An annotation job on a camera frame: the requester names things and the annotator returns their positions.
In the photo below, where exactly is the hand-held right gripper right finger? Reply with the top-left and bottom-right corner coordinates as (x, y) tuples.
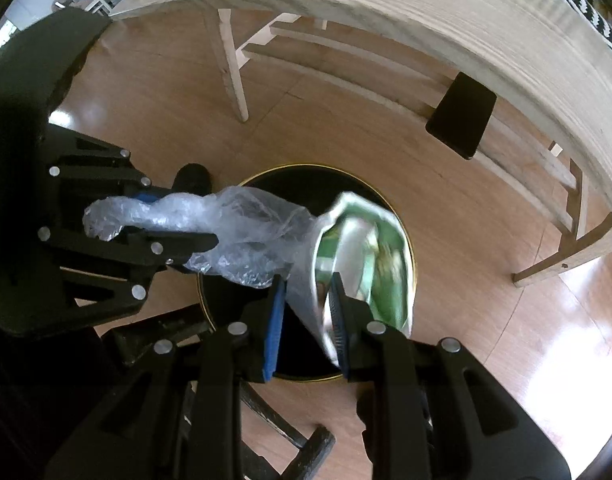
(326, 271), (572, 480)

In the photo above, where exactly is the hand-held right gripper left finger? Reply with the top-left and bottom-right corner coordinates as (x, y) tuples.
(43, 275), (289, 480)

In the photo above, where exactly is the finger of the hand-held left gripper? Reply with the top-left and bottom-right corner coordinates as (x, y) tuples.
(46, 125), (187, 211)
(38, 227), (221, 331)

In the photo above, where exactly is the green and silver snack bag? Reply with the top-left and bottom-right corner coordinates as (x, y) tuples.
(313, 191), (417, 338)

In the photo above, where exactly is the clear plastic bag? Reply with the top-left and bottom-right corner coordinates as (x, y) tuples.
(82, 185), (337, 366)

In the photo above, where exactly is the black bin with gold rim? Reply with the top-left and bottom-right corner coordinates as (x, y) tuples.
(196, 162), (417, 383)

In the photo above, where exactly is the person's black shoe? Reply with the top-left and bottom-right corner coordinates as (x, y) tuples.
(172, 163), (213, 196)

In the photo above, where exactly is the black phone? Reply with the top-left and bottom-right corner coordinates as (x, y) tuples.
(425, 72), (498, 161)

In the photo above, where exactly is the light wooden table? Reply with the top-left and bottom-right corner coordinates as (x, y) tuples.
(108, 0), (612, 288)

